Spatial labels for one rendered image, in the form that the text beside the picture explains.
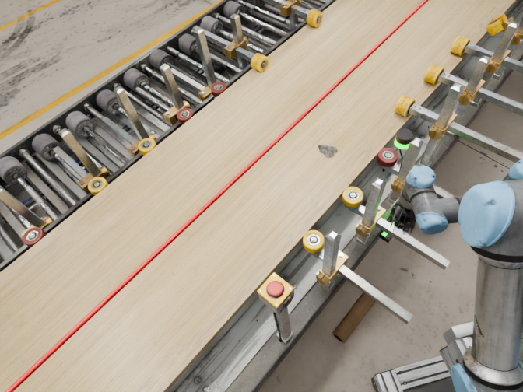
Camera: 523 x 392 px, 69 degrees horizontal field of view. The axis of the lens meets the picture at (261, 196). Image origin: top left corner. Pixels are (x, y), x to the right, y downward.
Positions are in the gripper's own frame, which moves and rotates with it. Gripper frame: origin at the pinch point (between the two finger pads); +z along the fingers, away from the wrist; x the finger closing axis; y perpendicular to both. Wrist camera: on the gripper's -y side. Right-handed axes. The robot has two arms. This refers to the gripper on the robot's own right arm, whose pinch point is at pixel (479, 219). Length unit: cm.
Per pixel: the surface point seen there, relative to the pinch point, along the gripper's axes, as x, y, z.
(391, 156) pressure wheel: 0.1, -40.2, -8.4
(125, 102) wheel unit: -56, -138, -28
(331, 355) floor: -62, -20, 82
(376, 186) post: -31, -31, -30
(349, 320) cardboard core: -44, -22, 74
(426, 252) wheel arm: -26.0, -8.4, -2.3
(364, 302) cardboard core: -30, -22, 74
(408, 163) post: -5.8, -30.7, -17.2
